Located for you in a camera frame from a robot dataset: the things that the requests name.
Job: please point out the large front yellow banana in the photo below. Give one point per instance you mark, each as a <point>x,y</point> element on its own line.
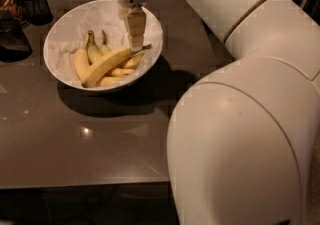
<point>104,64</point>

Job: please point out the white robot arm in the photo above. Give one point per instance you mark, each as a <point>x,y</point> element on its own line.
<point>240,141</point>

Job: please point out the back small banana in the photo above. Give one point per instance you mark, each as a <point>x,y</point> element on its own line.
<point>104,47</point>

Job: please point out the greenish banana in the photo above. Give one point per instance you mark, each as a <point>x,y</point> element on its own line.
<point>94,53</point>

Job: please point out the right lower yellow banana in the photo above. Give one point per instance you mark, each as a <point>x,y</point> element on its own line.
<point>126,67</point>

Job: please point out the left pale yellow banana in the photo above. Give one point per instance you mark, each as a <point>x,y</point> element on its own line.
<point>80,58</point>

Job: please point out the bottom yellow banana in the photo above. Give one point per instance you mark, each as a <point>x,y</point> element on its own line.
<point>107,80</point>

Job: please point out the white bowl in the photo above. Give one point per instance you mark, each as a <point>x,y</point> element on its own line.
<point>66,22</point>

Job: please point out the white paper liner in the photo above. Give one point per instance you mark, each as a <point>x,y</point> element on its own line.
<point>100,19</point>

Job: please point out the black mesh pen cup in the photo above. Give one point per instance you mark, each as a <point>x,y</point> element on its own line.
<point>38,11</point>

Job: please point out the dark glass container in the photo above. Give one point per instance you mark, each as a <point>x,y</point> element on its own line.
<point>14,45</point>

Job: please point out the brown patterned jar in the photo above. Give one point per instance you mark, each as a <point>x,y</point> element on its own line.
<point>16,9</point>

